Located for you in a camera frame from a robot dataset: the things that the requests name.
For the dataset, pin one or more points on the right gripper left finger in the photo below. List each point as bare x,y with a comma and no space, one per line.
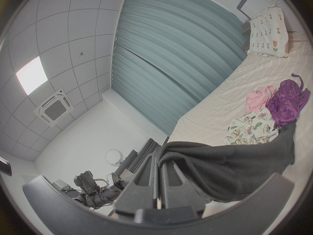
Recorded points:
144,190

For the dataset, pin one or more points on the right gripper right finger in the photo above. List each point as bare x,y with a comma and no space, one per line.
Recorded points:
173,194

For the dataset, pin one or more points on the black T-shirt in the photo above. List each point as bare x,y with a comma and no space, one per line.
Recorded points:
220,170

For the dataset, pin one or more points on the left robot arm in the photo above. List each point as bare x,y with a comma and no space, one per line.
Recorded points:
88,182

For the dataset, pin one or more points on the bed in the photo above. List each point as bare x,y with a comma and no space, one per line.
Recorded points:
220,101

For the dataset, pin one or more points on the black dressing table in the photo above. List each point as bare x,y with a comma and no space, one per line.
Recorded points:
128,161

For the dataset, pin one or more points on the round white-framed mirror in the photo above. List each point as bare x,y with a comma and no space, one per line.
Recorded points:
113,157

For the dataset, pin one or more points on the white printed pyjama top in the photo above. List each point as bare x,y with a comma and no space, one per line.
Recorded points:
247,128

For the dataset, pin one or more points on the ceiling air conditioner vent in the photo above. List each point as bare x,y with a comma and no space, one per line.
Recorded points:
54,108

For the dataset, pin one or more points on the pink garment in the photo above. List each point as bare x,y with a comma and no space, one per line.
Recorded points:
258,98

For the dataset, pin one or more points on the purple garment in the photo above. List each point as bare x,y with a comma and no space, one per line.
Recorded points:
286,101

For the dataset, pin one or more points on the blue-green curtain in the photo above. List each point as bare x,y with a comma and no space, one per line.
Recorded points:
171,45

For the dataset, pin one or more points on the square ceiling light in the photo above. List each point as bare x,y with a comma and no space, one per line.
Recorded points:
31,75

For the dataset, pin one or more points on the white printed pillow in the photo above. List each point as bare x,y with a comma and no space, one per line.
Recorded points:
266,33

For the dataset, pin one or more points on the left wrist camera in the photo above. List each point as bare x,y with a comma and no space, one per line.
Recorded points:
113,179

